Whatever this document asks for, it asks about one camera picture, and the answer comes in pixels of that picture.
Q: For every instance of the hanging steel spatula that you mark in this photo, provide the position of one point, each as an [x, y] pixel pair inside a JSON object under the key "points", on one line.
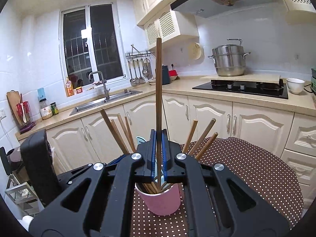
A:
{"points": [[142, 80]]}

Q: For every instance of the black electric kettle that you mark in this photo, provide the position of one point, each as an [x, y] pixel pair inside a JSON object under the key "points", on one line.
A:
{"points": [[166, 75]]}

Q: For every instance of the stack of white bowls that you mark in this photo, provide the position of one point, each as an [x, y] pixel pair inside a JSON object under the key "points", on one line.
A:
{"points": [[151, 82]]}

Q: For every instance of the long brown chopstick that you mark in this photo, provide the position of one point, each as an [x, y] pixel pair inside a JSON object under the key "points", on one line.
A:
{"points": [[158, 91]]}

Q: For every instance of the hanging steel ladle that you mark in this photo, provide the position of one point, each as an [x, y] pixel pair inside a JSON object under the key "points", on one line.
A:
{"points": [[132, 81]]}

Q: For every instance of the beige board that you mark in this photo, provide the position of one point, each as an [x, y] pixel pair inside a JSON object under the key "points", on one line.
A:
{"points": [[261, 78]]}

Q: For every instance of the black gas cooktop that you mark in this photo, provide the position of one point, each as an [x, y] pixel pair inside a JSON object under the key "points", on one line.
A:
{"points": [[246, 91]]}

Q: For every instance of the wooden cutting board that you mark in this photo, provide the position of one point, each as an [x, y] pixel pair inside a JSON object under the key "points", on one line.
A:
{"points": [[13, 103]]}

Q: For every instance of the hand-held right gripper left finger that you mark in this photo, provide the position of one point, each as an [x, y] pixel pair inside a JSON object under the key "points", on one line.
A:
{"points": [[153, 153]]}

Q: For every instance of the glass jar with black lid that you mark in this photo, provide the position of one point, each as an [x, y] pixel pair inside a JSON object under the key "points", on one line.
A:
{"points": [[46, 111]]}

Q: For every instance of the steel steamer pot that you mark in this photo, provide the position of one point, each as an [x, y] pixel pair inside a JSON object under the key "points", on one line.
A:
{"points": [[229, 61]]}

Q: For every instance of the kitchen window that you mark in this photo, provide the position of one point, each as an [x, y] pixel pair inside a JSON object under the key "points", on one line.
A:
{"points": [[106, 42]]}

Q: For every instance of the red utensil holder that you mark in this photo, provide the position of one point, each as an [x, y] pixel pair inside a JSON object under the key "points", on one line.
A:
{"points": [[23, 113]]}

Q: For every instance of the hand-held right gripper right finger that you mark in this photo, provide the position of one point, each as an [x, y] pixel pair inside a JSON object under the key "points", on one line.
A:
{"points": [[165, 153]]}

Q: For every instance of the hanging steel skimmer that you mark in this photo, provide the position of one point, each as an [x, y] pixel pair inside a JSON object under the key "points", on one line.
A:
{"points": [[137, 80]]}

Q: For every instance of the hanging steel spoon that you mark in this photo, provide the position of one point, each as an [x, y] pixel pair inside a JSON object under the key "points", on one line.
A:
{"points": [[145, 72]]}

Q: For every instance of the wall utensil rack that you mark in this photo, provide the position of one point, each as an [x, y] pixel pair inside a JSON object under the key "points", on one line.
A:
{"points": [[138, 53]]}

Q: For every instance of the metal and glass shelf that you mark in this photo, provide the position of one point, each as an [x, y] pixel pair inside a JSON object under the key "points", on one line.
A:
{"points": [[22, 195]]}

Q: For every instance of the pink cup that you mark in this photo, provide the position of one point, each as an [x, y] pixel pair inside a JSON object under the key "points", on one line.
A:
{"points": [[160, 205]]}

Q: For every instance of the small lattice door cabinet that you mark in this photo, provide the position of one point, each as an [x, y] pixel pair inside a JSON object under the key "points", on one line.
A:
{"points": [[170, 27]]}

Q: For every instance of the steel kitchen faucet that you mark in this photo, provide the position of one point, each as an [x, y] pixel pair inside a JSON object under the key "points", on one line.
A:
{"points": [[105, 88]]}

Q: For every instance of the shallow white dish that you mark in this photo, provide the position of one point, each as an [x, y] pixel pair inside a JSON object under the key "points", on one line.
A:
{"points": [[174, 78]]}

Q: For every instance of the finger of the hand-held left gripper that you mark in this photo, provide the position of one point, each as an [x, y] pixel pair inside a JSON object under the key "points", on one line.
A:
{"points": [[119, 158], [71, 177]]}

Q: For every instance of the stainless steel sink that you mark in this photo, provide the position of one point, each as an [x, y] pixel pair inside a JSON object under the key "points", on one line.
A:
{"points": [[98, 103]]}

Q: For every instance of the purple tray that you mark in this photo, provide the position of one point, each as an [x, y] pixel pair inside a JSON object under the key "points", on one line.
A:
{"points": [[27, 128]]}

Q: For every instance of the bunch of wooden chopsticks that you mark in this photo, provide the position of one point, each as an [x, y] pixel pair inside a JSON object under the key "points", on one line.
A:
{"points": [[112, 126]]}

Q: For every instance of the green electric cooker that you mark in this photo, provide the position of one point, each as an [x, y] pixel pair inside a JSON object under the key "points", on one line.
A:
{"points": [[313, 79]]}

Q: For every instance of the orange dish soap bottle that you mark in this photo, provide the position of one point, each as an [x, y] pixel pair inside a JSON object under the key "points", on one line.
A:
{"points": [[69, 87]]}

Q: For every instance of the small green jar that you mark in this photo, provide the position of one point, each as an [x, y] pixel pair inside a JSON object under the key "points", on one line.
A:
{"points": [[54, 109]]}

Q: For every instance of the white bowl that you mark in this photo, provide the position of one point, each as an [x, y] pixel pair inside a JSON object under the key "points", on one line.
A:
{"points": [[295, 86]]}

